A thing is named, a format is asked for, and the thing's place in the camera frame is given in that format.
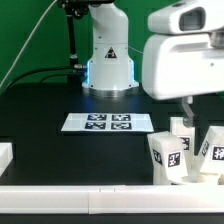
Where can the black camera stand pole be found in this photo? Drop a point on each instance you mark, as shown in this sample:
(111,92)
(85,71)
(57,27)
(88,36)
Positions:
(73,10)

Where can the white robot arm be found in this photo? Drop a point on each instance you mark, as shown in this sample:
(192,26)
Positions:
(110,70)

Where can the white left fence rail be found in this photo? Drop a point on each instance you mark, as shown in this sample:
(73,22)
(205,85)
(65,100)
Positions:
(6,156)

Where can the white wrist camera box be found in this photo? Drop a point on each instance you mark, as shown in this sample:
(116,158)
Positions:
(188,16)

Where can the white front fence rail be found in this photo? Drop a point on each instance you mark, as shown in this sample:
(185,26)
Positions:
(111,199)

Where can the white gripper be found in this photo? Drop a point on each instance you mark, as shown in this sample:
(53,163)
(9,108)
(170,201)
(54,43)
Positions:
(182,66)

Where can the white fence rail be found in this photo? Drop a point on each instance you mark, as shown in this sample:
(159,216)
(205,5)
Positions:
(6,156)
(111,199)

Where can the white marker board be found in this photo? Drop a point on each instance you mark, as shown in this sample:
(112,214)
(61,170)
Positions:
(107,122)

